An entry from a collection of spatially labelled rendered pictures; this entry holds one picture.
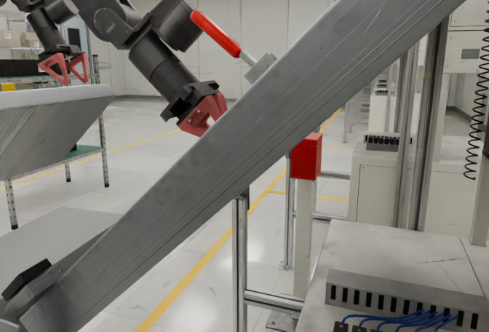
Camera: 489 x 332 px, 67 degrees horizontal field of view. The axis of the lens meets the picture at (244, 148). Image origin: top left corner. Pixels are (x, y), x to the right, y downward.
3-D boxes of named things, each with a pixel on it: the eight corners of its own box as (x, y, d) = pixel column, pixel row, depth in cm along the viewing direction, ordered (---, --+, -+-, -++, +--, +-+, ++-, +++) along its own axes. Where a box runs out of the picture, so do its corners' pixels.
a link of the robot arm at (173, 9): (114, 25, 61) (88, 21, 52) (160, -31, 58) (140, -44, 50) (168, 78, 62) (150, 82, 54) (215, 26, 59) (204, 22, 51)
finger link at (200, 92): (254, 126, 57) (212, 82, 58) (238, 135, 51) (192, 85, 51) (225, 154, 60) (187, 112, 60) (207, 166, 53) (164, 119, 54)
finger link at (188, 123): (256, 125, 58) (215, 81, 59) (240, 134, 51) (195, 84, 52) (228, 153, 61) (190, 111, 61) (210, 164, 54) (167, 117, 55)
